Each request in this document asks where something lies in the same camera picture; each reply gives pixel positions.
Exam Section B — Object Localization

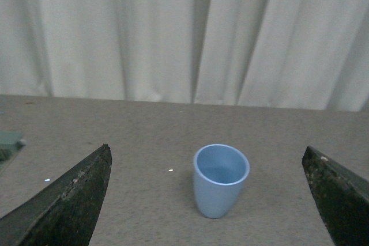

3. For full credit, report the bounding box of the green slotted tray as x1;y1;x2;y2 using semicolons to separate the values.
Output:
1;131;27;173

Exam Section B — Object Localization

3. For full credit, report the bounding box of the light blue plastic cup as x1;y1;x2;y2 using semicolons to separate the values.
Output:
193;144;250;219

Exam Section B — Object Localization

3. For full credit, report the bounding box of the white pleated curtain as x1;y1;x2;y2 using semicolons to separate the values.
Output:
1;0;368;111

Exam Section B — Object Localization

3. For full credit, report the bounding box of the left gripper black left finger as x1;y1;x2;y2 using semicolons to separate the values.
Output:
1;144;112;245

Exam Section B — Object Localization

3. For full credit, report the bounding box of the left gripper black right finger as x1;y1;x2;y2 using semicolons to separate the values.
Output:
302;146;368;245

